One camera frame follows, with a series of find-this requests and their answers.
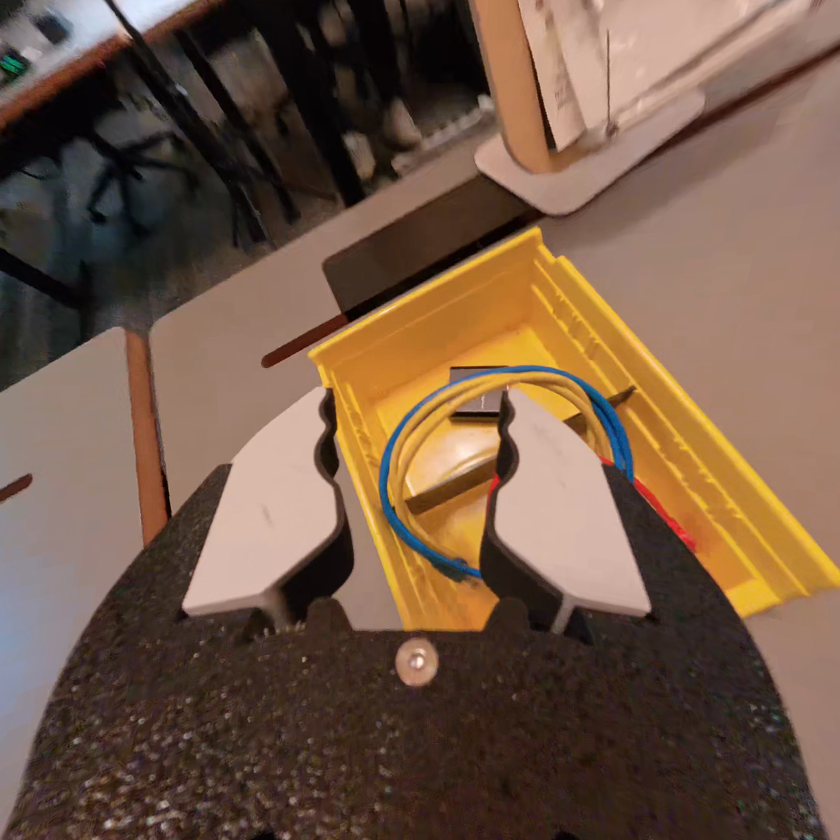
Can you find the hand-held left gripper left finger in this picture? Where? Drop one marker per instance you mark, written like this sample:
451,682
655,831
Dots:
275,505

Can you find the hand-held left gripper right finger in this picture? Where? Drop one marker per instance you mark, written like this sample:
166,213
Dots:
564,518

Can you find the yellow plastic bin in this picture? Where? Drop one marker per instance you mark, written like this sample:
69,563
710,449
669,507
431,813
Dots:
689,459

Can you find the black network adapter box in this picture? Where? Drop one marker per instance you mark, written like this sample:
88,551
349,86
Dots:
476,403

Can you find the grey desk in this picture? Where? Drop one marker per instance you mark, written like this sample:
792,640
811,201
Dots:
722,262

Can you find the wood-edged white table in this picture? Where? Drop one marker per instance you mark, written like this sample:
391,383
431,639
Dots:
59,459
98,26

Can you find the instruction sheet on wooden stand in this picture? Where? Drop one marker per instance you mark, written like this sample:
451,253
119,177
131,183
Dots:
590,177

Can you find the black chair base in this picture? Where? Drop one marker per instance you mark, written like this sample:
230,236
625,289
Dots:
121,167

